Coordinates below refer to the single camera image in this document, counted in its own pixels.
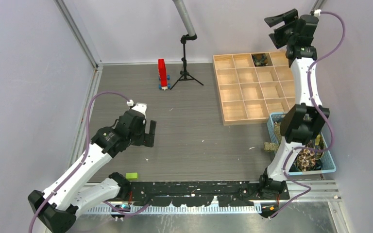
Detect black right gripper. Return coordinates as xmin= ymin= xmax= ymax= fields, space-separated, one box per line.
xmin=263 ymin=9 xmax=297 ymax=49

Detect blue orange green tie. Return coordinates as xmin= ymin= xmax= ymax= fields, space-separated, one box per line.
xmin=251 ymin=53 xmax=270 ymax=67

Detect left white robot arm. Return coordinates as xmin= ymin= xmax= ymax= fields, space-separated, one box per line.
xmin=28 ymin=103 xmax=156 ymax=233

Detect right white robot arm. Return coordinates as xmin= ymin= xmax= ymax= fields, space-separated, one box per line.
xmin=257 ymin=9 xmax=330 ymax=199

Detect lime green block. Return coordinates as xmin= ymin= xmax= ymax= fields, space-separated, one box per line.
xmin=125 ymin=172 xmax=139 ymax=180

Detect red toy block truck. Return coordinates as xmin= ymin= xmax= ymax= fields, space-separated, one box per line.
xmin=157 ymin=59 xmax=170 ymax=90

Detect black tripod stand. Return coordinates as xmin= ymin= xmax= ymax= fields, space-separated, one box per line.
xmin=170 ymin=34 xmax=204 ymax=90

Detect wooden compartment tray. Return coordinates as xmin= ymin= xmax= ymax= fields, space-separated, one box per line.
xmin=213 ymin=51 xmax=296 ymax=126

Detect grey pole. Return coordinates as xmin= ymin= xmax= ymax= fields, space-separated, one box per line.
xmin=173 ymin=0 xmax=197 ymax=37

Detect blue tie yellow leaves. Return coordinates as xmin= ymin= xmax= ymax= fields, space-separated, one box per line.
xmin=313 ymin=134 xmax=322 ymax=148

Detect green vine pattern tie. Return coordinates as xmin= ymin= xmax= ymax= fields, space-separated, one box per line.
xmin=264 ymin=122 xmax=282 ymax=152

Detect brown floral black tie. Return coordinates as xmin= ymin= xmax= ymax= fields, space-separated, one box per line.
xmin=295 ymin=149 xmax=322 ymax=172

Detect light blue plastic basket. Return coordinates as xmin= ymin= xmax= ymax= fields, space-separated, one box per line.
xmin=267 ymin=112 xmax=336 ymax=176

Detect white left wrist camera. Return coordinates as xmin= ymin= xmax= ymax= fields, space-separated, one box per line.
xmin=126 ymin=100 xmax=147 ymax=117

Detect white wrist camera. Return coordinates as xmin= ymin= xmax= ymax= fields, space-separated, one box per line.
xmin=126 ymin=100 xmax=147 ymax=117
xmin=311 ymin=9 xmax=322 ymax=17

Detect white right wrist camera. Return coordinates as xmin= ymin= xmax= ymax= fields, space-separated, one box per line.
xmin=311 ymin=9 xmax=322 ymax=17

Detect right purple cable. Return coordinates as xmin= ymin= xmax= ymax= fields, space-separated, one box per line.
xmin=268 ymin=11 xmax=346 ymax=219

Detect purple cable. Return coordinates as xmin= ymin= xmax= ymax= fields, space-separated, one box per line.
xmin=268 ymin=11 xmax=346 ymax=219
xmin=28 ymin=91 xmax=152 ymax=233

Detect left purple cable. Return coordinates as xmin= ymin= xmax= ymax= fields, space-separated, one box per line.
xmin=28 ymin=91 xmax=152 ymax=233

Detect aluminium front rail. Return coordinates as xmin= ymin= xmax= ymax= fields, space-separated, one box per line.
xmin=49 ymin=180 xmax=342 ymax=216

